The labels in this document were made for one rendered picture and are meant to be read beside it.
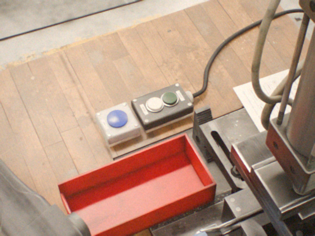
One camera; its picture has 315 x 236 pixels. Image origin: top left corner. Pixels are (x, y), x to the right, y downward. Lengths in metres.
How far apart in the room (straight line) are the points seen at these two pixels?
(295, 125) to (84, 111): 0.61
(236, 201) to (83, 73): 0.45
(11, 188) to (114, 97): 0.58
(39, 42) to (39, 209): 1.93
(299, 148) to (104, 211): 0.48
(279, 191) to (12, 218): 0.35
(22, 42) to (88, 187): 1.56
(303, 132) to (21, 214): 0.34
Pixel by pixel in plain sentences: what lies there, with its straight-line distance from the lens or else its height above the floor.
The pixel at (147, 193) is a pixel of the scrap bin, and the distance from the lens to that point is 1.17.
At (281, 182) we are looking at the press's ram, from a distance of 0.88.
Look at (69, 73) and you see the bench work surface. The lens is 1.35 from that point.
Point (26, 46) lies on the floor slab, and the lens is 2.65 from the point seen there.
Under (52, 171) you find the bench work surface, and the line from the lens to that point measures 1.22.
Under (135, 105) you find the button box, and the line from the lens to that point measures 1.25.
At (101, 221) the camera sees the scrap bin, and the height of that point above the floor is 0.90.
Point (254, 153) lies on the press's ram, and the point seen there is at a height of 1.14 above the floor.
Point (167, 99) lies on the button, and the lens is 1.25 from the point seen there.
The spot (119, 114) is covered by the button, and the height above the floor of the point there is 0.94.
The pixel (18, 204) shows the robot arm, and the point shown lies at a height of 1.27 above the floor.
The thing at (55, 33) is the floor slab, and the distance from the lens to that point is 2.68.
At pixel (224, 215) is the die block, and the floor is 0.94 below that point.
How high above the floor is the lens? 1.93
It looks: 55 degrees down
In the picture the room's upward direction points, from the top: straight up
